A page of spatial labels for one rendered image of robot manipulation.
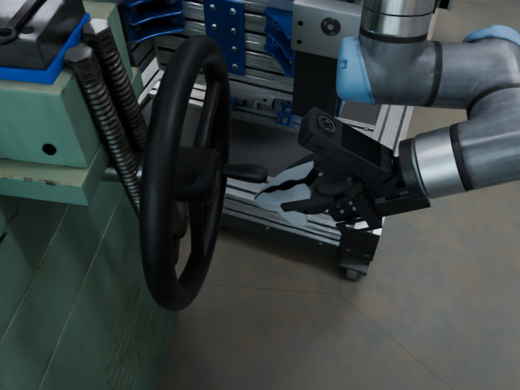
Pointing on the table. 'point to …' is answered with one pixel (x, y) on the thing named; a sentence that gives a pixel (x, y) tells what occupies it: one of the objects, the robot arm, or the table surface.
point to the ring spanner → (17, 22)
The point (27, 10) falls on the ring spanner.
